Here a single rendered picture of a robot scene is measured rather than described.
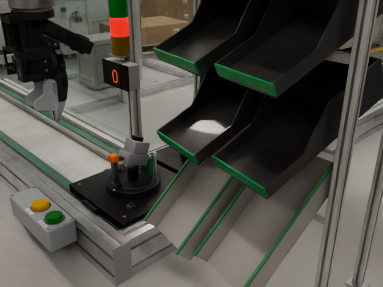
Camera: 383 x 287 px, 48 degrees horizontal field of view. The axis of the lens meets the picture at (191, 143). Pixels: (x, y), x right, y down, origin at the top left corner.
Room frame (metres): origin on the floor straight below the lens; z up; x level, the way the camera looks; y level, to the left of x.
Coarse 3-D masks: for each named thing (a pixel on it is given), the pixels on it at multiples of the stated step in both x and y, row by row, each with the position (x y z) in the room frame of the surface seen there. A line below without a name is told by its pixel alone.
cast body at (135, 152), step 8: (136, 136) 0.97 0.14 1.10; (128, 144) 0.96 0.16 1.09; (136, 144) 0.95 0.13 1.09; (144, 144) 0.96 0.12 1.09; (120, 152) 0.96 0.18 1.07; (128, 152) 0.95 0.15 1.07; (136, 152) 0.95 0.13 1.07; (144, 152) 0.96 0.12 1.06; (128, 160) 0.93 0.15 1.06; (136, 160) 0.95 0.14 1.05; (144, 160) 0.96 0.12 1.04
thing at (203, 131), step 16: (208, 80) 0.83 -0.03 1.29; (224, 80) 0.85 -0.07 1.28; (208, 96) 0.83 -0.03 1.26; (224, 96) 0.83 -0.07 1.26; (240, 96) 0.81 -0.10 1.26; (256, 96) 0.73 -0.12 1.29; (192, 112) 0.81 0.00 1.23; (208, 112) 0.80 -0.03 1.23; (224, 112) 0.78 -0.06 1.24; (240, 112) 0.71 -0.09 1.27; (160, 128) 0.77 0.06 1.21; (176, 128) 0.78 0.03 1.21; (192, 128) 0.77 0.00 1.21; (208, 128) 0.75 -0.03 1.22; (224, 128) 0.73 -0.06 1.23; (240, 128) 0.71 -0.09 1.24; (176, 144) 0.70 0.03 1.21; (192, 144) 0.72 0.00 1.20; (208, 144) 0.67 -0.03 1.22; (224, 144) 0.69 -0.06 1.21; (192, 160) 0.67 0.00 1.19
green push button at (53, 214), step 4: (48, 212) 0.83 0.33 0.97; (52, 212) 0.83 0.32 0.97; (56, 212) 0.83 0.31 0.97; (60, 212) 0.83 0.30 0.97; (48, 216) 0.82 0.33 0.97; (52, 216) 0.82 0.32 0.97; (56, 216) 0.82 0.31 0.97; (60, 216) 0.82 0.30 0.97; (48, 220) 0.81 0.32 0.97; (52, 220) 0.81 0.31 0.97; (56, 220) 0.81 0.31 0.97; (60, 220) 0.82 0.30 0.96
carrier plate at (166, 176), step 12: (84, 180) 0.99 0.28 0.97; (96, 180) 0.99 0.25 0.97; (168, 180) 0.99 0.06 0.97; (72, 192) 0.96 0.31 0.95; (84, 192) 0.93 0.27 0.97; (96, 192) 0.93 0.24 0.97; (156, 192) 0.93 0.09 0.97; (96, 204) 0.87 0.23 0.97; (108, 204) 0.87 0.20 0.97; (120, 204) 0.87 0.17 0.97; (144, 204) 0.87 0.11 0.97; (108, 216) 0.83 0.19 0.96; (120, 216) 0.82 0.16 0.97; (132, 216) 0.82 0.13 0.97; (144, 216) 0.83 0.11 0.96; (120, 228) 0.80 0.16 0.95
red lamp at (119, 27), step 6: (114, 18) 1.16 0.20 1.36; (120, 18) 1.16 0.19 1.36; (126, 18) 1.17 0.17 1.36; (114, 24) 1.16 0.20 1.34; (120, 24) 1.16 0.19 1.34; (126, 24) 1.17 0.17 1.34; (114, 30) 1.16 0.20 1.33; (120, 30) 1.16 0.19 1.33; (126, 30) 1.17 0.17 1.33; (114, 36) 1.16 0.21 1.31; (120, 36) 1.16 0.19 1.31
